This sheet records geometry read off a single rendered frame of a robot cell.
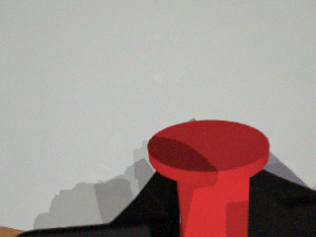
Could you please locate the red and grey crank handle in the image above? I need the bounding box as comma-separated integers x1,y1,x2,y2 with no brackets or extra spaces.
147,118,270,237

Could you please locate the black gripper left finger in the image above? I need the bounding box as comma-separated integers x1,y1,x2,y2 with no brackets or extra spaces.
16,171,180,237

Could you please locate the grey rectangular block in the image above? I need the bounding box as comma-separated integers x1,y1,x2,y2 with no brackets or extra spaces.
263,151,310,188

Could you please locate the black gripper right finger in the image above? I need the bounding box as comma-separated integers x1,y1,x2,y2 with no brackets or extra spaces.
247,169,316,237

